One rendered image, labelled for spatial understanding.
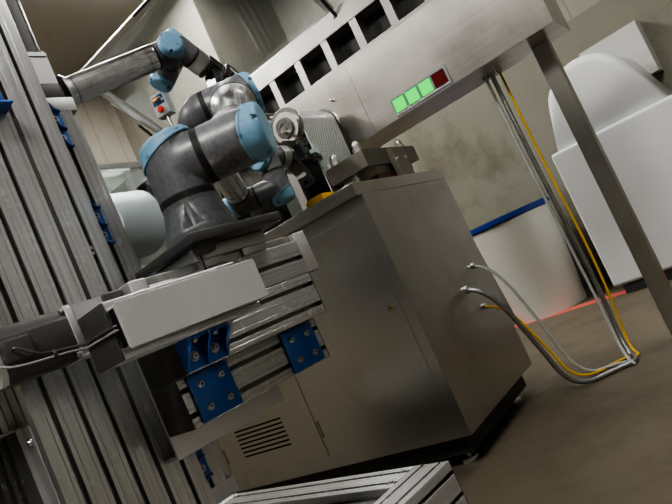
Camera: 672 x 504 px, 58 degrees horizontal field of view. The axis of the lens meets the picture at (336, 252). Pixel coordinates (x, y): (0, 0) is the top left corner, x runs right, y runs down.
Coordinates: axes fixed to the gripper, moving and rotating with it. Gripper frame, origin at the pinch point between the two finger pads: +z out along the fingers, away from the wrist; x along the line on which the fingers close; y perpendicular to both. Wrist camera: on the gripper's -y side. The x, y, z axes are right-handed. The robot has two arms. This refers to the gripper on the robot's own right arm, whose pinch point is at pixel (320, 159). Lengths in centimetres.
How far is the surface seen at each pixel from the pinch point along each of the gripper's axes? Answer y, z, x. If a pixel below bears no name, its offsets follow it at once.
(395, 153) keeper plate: -9.6, 12.0, -21.9
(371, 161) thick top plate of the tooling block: -10.8, -3.3, -19.9
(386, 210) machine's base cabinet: -29.6, -19.3, -25.9
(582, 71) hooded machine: 8, 166, -66
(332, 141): 6.8, 12.5, -0.3
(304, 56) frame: 49, 31, 6
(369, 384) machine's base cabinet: -76, -29, 0
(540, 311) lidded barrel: -105, 180, 14
